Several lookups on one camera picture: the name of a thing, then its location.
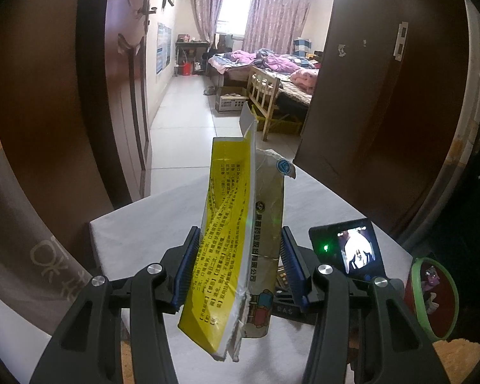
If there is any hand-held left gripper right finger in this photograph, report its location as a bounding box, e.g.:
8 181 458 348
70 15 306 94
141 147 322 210
280 226 451 384

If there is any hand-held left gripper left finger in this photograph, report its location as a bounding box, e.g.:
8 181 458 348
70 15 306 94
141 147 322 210
29 226 203 384

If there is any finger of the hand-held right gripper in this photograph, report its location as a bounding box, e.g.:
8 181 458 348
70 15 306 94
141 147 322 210
273 266 317 324

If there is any yellow cardboard carton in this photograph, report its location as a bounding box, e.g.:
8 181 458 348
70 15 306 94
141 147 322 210
177 102 297 363

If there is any red bin with green rim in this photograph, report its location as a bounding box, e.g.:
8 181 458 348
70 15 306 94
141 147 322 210
406 257 460 340

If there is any small purple wrapper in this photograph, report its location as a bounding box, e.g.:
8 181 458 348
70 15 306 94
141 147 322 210
423 267 441 313

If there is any yellow plastic crate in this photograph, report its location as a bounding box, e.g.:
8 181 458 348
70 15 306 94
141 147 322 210
270 114 305 136

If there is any dark brown wardrobe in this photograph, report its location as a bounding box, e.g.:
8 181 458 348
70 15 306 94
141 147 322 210
294 0 480 249

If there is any orange fuzzy cloth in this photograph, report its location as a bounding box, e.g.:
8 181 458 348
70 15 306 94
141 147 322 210
431 338 480 384

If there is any open cardboard box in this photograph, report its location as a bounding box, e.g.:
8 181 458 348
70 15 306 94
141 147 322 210
215 86 249 113

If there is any brown wooden door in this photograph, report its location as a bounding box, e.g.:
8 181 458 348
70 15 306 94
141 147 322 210
78 0 161 204

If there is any wooden chair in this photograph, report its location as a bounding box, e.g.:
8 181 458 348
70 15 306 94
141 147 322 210
248 66 283 141

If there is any purple quilt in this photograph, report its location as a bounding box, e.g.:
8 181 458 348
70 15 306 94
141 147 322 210
224 49 300 70

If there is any bed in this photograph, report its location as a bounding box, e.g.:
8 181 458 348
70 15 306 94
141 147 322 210
208 48 321 108

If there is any white wardrobe label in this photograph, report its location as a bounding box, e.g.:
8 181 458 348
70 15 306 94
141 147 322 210
395 21 409 61

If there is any small dark desk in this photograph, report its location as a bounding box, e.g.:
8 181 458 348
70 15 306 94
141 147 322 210
175 34 212 76

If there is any pink patterned curtain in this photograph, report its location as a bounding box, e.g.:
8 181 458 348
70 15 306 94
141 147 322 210
244 0 313 54
194 0 227 44

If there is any window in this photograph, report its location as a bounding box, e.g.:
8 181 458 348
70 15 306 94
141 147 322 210
216 0 252 36

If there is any wall poster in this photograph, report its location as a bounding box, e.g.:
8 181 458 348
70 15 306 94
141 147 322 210
156 23 172 75

